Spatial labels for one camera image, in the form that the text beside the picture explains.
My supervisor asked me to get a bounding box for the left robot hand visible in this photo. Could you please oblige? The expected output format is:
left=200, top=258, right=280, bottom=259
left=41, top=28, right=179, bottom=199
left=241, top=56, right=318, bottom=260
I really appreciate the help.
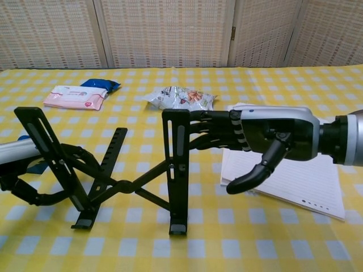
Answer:
left=0, top=137, right=100, bottom=207

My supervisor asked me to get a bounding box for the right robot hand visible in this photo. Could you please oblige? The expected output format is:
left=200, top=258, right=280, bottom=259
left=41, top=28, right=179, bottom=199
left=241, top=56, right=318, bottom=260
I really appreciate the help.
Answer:
left=189, top=106, right=323, bottom=195

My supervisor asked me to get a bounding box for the black folding laptop stand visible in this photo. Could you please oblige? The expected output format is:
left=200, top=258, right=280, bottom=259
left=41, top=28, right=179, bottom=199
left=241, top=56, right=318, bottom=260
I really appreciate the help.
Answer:
left=13, top=107, right=191, bottom=236

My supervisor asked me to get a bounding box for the blue toy building brick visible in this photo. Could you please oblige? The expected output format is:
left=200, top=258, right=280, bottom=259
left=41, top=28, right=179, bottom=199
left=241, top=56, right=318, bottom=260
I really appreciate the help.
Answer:
left=16, top=135, right=48, bottom=175

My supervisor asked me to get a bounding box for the stack of lined paper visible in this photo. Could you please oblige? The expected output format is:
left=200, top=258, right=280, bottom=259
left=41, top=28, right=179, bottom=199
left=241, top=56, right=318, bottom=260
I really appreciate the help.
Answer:
left=220, top=103, right=346, bottom=221

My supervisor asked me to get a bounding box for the pink wet wipes pack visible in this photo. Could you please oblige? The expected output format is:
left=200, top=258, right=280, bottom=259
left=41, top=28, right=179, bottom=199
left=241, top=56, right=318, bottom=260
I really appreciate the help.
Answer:
left=43, top=85, right=107, bottom=111

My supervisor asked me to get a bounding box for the white snack bag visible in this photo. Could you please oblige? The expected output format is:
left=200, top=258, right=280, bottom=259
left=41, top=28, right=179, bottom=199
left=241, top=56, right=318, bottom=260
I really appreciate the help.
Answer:
left=141, top=84, right=218, bottom=111

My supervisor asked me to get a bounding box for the blue plastic packet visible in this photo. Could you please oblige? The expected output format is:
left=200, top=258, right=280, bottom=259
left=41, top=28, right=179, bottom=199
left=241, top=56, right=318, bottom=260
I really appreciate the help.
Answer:
left=80, top=79, right=122, bottom=93

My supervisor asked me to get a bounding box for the woven folding screen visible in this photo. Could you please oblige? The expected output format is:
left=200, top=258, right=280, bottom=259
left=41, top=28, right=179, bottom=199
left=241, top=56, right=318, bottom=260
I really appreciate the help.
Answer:
left=0, top=0, right=363, bottom=71

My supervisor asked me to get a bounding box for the yellow checked tablecloth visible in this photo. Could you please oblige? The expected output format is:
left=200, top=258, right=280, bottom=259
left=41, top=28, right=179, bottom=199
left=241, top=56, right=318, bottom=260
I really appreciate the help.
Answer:
left=0, top=64, right=363, bottom=272

